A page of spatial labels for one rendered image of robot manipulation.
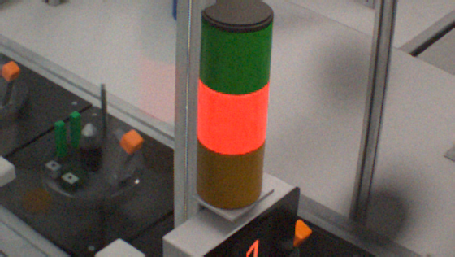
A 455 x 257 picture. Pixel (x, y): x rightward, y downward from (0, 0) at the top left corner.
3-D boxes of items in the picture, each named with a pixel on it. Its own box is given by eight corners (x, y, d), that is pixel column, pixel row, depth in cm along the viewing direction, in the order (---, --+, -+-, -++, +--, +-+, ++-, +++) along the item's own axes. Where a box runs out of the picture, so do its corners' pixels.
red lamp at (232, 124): (279, 133, 73) (283, 77, 70) (236, 163, 70) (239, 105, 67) (227, 108, 75) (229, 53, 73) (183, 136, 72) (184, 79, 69)
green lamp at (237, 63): (283, 76, 70) (288, 17, 67) (239, 104, 67) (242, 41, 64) (229, 51, 72) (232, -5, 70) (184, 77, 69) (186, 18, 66)
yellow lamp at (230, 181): (275, 187, 76) (279, 135, 73) (232, 218, 72) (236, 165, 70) (224, 161, 78) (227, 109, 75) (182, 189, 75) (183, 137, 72)
